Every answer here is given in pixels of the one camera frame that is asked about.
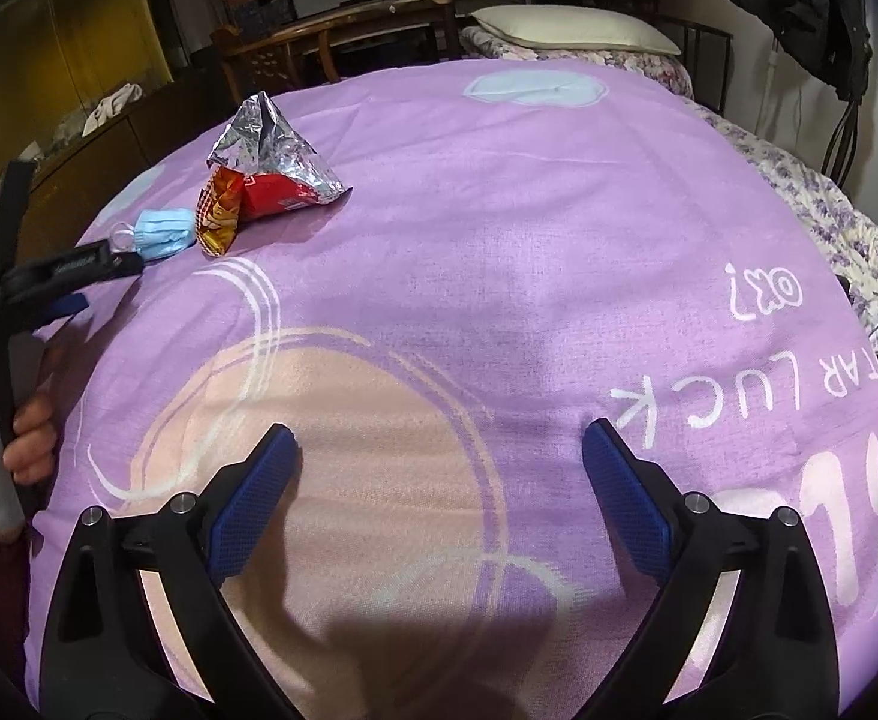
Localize red snack packet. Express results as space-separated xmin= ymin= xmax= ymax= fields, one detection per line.
xmin=195 ymin=165 xmax=320 ymax=257

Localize silver foil bag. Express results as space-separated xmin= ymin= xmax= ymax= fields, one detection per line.
xmin=206 ymin=92 xmax=351 ymax=205

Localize wooden glass-front cabinet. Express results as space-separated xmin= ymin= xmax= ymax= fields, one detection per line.
xmin=0 ymin=0 xmax=222 ymax=241

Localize dark plastic crate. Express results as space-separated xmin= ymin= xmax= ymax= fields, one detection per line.
xmin=233 ymin=0 xmax=297 ymax=37

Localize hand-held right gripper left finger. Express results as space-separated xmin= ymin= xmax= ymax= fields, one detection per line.
xmin=38 ymin=424 xmax=301 ymax=720

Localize blue face mask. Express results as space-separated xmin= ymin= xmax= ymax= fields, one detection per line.
xmin=113 ymin=208 xmax=199 ymax=262

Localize person's left hand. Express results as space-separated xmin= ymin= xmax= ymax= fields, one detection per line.
xmin=0 ymin=356 xmax=59 ymax=511

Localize white cloth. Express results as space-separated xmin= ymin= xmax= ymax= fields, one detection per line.
xmin=83 ymin=84 xmax=144 ymax=132

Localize dark metal bed frame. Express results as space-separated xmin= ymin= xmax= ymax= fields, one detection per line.
xmin=664 ymin=15 xmax=736 ymax=117

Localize dark wooden armchair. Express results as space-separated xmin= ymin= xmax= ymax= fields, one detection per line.
xmin=210 ymin=0 xmax=461 ymax=102

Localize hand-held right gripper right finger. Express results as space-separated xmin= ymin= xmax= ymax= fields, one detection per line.
xmin=583 ymin=418 xmax=841 ymax=720

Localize purple printed blanket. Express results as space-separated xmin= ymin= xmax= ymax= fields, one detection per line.
xmin=23 ymin=60 xmax=878 ymax=720

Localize black cables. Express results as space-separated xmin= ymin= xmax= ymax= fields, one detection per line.
xmin=821 ymin=86 xmax=871 ymax=181

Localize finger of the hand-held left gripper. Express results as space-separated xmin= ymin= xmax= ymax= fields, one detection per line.
xmin=15 ymin=238 xmax=146 ymax=292
xmin=34 ymin=291 xmax=89 ymax=331

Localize cream pillow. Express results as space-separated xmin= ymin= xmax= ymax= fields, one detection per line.
xmin=469 ymin=4 xmax=681 ymax=57

